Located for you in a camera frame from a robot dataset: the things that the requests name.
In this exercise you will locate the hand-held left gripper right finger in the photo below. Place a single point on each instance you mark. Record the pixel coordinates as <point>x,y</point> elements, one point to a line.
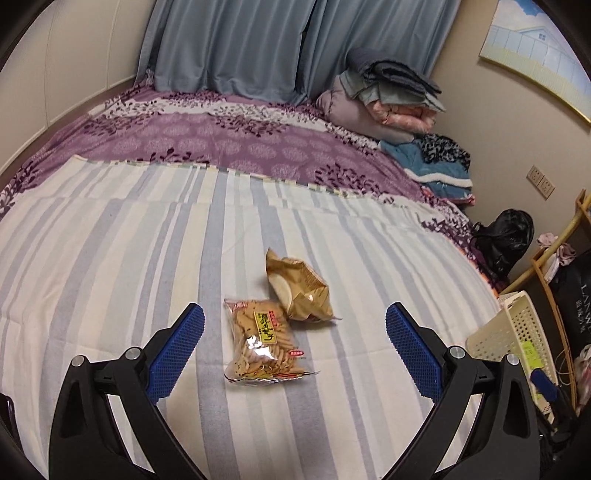
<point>413,353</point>

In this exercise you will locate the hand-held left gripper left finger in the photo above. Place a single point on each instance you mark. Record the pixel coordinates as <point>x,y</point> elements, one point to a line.
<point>178,350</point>

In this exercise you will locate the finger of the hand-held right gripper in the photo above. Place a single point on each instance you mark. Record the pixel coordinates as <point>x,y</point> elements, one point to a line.
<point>545,385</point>

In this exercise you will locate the small green snack packet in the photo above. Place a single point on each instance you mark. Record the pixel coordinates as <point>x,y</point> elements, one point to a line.
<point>531,354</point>

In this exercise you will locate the cream perforated plastic basket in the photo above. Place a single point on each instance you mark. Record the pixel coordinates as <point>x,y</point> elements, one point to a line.
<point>519,330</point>

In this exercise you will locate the clear cracker packet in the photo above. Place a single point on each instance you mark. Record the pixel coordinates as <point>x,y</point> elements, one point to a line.
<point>261,341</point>

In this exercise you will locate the small brown snack packet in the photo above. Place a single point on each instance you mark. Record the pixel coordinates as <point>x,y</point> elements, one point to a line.
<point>304,295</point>

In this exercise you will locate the black tote bag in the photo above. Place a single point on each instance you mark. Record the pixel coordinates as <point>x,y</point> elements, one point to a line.
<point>575,295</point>

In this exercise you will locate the striped blanket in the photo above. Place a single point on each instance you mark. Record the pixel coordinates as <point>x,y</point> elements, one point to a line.
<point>138,254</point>

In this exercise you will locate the bamboo shelf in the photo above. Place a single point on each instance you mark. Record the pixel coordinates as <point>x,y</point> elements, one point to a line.
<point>545,251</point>

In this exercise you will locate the black handbag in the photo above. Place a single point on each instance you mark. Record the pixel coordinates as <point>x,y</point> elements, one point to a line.
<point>503,240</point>

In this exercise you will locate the pink cloth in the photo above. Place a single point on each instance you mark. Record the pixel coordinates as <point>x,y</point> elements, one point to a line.
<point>549,240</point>

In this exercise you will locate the blue fleece blanket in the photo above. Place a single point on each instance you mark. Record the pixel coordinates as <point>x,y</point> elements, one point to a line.
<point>443,175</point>

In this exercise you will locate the leopard print cloth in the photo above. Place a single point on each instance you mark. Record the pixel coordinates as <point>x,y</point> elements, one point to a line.
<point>443,150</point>

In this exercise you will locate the purple floral bedsheet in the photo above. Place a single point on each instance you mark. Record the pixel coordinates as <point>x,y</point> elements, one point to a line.
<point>231,134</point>

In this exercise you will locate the pink floral quilt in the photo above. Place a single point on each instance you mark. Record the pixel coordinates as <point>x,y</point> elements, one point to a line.
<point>406,117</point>

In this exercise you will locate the mauve folded quilt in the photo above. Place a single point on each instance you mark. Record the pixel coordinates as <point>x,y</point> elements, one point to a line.
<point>351,110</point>

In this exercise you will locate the pile of folded blankets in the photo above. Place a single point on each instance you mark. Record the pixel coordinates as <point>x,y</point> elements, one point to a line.
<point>388,74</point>

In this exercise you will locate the blue grey curtain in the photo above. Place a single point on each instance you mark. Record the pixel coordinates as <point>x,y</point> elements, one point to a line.
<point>277,46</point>

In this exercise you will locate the framed landscape picture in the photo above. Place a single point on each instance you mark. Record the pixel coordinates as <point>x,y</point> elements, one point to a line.
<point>531,41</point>

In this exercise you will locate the beige wall socket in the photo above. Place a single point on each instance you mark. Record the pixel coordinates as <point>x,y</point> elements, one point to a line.
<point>547,187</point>
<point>534,174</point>

